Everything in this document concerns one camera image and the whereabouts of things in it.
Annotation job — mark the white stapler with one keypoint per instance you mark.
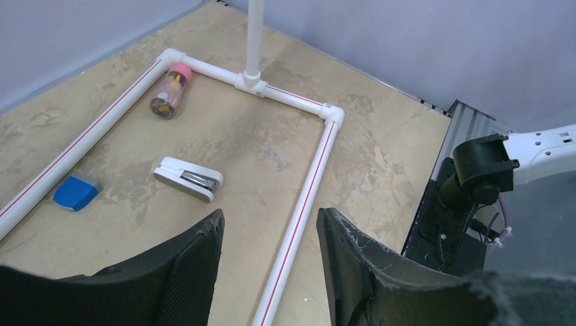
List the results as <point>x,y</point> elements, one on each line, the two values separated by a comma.
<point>192,179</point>

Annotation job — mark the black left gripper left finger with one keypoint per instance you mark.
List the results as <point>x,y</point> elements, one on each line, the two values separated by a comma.
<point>172,283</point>

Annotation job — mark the white PVC pipe frame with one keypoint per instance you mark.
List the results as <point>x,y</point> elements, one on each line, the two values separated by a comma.
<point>263,149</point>

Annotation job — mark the blue cube block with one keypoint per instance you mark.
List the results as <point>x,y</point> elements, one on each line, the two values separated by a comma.
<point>77,191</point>

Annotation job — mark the pink capped colourful can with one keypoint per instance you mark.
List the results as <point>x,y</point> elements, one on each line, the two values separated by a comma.
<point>166,98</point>

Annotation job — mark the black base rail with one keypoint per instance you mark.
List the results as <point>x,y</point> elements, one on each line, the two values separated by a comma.
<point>440,239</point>

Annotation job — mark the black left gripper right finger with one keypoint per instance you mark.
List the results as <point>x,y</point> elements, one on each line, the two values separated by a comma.
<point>368,283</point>

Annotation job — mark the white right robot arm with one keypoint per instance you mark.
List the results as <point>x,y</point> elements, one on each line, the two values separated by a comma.
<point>517,157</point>

